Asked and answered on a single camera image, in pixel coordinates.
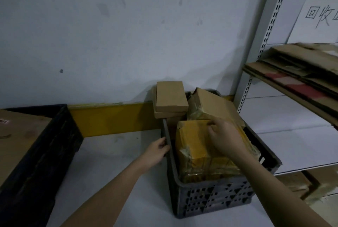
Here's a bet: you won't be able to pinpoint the yellow metal beam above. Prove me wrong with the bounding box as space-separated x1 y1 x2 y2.
68 94 235 138

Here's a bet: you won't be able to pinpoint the yellow tape-wrapped parcel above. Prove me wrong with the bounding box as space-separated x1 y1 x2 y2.
242 126 261 159

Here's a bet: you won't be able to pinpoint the flat brown cardboard box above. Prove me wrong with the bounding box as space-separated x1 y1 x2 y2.
154 109 187 119

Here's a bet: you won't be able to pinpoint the brown taped cardboard parcel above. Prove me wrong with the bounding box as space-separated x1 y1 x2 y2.
187 87 246 130

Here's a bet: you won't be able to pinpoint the yellow taped cardboard parcel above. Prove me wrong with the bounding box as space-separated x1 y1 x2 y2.
175 120 244 184

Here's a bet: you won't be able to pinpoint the white paper sign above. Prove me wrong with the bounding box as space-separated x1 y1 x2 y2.
286 0 338 44

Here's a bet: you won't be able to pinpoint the brown cardboard sheet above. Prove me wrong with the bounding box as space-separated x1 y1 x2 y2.
0 109 52 186

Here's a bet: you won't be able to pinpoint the black plastic crate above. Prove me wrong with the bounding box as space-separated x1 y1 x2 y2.
0 104 84 227

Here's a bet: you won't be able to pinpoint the person's right hand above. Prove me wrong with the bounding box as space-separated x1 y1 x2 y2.
207 117 250 160

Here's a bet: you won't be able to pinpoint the person's left forearm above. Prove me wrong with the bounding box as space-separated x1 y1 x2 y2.
60 159 152 227

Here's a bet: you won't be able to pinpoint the person's left hand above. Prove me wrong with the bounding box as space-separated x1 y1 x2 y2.
139 138 171 174

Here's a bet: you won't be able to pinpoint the stack of flattened cardboard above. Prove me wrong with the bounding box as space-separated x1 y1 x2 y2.
242 42 338 131

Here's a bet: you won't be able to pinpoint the person's right forearm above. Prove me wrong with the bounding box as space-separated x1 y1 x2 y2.
233 147 334 227

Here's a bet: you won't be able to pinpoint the small brown cardboard box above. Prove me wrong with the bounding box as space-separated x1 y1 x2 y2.
155 81 189 113

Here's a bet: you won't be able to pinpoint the grey plastic crate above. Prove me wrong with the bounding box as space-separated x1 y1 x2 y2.
161 90 282 219

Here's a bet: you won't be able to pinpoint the white metal shelf rack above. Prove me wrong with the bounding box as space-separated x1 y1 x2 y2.
233 0 338 227

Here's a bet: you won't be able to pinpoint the crumpled taped cardboard boxes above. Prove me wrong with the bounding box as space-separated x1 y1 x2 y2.
277 167 338 207

